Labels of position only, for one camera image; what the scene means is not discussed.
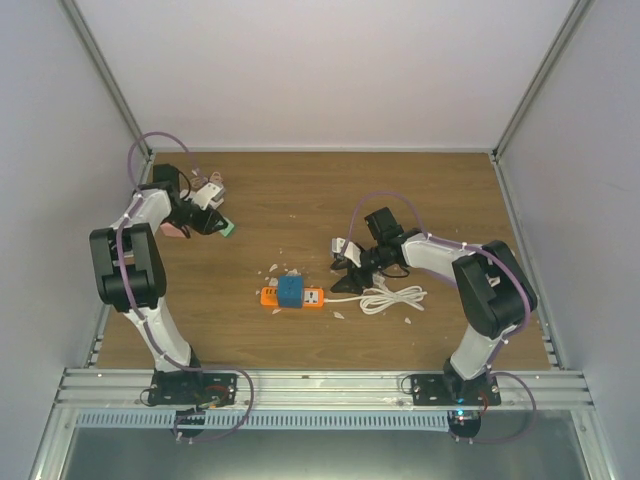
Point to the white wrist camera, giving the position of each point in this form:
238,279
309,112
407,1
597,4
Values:
343,249
210,195

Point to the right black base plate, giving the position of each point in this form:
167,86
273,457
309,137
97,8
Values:
437,389

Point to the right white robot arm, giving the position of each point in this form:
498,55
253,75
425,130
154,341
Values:
496,296

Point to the aluminium front rail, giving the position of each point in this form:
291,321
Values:
329,390

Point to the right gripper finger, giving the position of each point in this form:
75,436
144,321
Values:
352,283
339,264

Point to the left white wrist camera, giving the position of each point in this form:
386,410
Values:
210,195

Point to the pink cube adapter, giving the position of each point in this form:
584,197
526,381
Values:
171,231

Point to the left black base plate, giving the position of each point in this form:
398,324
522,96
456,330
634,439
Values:
200,390

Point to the blue cube adapter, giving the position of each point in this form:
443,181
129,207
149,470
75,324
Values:
290,291

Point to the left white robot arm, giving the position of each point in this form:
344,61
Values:
128,269

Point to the orange power strip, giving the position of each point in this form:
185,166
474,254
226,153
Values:
309,298

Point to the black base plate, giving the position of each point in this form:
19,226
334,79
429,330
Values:
200,390
437,389

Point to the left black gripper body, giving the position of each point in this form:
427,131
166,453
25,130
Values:
195,224

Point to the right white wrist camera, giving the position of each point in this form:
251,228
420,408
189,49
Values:
343,249

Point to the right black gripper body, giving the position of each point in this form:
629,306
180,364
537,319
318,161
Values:
369,276

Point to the green cube adapter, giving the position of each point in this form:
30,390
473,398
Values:
228,229

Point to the grey slotted cable duct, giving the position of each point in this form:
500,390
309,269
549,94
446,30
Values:
278,420

